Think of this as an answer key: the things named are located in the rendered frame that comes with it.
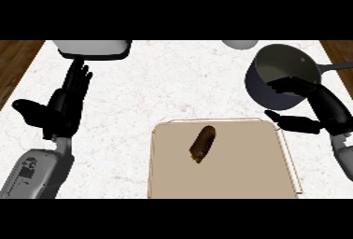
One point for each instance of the dark grey pot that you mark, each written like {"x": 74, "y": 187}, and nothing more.
{"x": 279, "y": 77}

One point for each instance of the brown sweet potato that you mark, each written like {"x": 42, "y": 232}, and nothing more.
{"x": 203, "y": 143}

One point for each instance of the pale grey appliance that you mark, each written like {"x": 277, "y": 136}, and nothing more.
{"x": 93, "y": 49}

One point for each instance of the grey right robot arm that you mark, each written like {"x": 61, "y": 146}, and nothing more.
{"x": 343, "y": 152}

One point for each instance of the pale grey round object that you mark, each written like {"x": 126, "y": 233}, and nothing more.
{"x": 240, "y": 44}

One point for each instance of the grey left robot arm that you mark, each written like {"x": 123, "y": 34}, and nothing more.
{"x": 37, "y": 174}

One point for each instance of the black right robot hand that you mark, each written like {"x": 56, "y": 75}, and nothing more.
{"x": 328, "y": 105}

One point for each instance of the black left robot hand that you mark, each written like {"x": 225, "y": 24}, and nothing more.
{"x": 64, "y": 102}

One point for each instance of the beige tray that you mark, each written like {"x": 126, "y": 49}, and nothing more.
{"x": 220, "y": 161}

